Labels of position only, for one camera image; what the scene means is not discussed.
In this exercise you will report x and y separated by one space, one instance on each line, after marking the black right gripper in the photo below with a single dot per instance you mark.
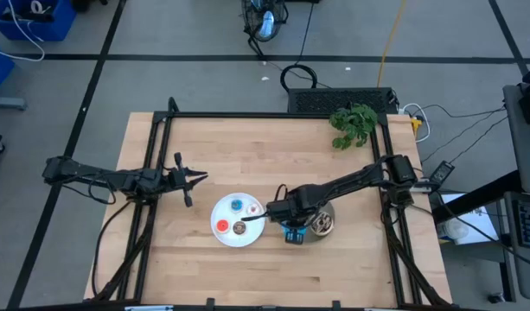
282 211

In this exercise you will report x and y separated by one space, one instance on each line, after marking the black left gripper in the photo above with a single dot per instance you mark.
178 179

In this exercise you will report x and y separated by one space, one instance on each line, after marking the white pink sprinkled donut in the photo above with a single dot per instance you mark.
250 207

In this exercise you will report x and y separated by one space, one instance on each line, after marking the chocolate sprinkled donut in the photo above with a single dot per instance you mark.
235 224

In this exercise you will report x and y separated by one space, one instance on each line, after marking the small blue frosted donut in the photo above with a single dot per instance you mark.
233 204

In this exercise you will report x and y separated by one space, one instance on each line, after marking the red frosted donut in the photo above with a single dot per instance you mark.
219 223

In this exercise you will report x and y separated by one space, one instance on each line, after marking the large chocolate glazed donut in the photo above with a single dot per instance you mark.
327 224

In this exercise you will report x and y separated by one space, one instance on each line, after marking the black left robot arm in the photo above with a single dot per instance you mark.
83 170

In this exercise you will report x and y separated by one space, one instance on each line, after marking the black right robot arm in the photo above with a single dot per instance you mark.
355 177

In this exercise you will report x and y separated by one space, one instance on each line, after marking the white round plate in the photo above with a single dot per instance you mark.
247 235

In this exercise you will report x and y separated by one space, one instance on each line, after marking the round shallow bowl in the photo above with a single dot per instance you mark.
330 213

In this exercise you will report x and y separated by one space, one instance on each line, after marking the black table clamp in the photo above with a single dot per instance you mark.
336 305
210 303

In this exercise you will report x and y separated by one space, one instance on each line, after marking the green potted plant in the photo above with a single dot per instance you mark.
355 123

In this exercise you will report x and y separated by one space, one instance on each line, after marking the grey power strip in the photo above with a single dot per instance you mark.
420 186

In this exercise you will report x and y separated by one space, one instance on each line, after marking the black floor fan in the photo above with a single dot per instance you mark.
264 26

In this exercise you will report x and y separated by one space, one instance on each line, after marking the yellow power plug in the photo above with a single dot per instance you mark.
416 125

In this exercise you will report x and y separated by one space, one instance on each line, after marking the black power adapter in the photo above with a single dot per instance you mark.
442 172

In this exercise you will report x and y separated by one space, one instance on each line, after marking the grey flat floor bar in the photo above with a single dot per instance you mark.
5 103

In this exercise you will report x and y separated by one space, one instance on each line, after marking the large blue storage bin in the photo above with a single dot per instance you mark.
52 30

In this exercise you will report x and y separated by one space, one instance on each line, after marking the black slanted bar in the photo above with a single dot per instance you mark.
476 196

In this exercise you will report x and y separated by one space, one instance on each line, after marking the white paper sheet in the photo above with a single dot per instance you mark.
485 226

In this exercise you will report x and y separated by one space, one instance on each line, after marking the black metal table frame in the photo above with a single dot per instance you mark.
247 115

